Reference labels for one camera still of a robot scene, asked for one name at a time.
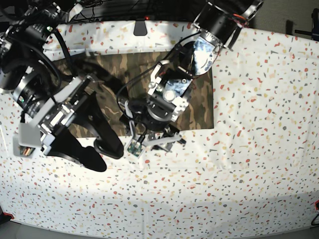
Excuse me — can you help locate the red right edge clamp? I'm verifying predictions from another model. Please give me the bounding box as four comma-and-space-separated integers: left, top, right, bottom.
315, 200, 319, 211

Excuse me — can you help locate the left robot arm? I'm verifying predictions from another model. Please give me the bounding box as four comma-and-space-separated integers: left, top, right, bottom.
117, 0, 263, 157

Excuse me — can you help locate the camouflage T-shirt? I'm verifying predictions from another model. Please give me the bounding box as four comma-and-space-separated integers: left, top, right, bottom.
53, 51, 215, 139

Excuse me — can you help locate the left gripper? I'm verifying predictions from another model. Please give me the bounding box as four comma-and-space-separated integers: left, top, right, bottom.
119, 98, 186, 152

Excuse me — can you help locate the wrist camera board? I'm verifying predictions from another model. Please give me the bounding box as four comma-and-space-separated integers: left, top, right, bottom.
127, 140, 145, 158
13, 145, 35, 158

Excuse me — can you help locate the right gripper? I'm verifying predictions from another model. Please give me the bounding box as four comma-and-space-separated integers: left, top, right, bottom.
12, 74, 124, 172

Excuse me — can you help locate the red table corner clamp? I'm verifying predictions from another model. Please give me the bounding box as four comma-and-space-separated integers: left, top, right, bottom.
3, 213, 14, 220

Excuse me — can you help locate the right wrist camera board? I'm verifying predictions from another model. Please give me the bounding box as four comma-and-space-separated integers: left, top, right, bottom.
13, 145, 35, 158

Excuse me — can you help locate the terrazzo patterned table cloth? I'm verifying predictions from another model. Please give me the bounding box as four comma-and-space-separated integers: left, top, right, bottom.
0, 28, 319, 239

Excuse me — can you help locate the black cables bundle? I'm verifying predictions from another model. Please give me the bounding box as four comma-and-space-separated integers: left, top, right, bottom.
49, 0, 217, 23

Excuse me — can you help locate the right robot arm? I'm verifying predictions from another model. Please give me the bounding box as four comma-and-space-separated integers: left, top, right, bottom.
0, 0, 124, 172

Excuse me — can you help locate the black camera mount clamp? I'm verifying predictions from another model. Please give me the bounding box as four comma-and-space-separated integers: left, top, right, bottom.
133, 20, 148, 36

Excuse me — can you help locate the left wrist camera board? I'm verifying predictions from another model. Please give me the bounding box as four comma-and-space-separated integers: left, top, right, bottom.
127, 140, 145, 158

